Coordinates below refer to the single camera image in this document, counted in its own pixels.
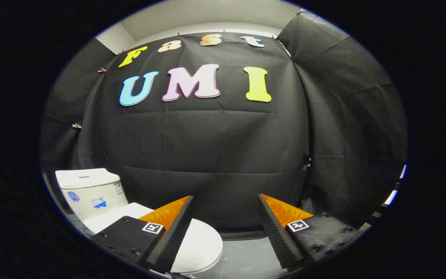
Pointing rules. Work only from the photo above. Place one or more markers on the white toilet lid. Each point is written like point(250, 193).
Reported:
point(203, 240)

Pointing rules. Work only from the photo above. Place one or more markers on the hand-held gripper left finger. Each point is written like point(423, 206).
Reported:
point(172, 244)

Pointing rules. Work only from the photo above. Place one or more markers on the black backdrop cloth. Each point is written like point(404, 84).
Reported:
point(215, 147)

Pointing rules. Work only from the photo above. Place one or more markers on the white toilet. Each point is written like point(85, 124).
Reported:
point(91, 193)

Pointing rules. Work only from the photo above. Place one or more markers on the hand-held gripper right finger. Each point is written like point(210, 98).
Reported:
point(281, 244)

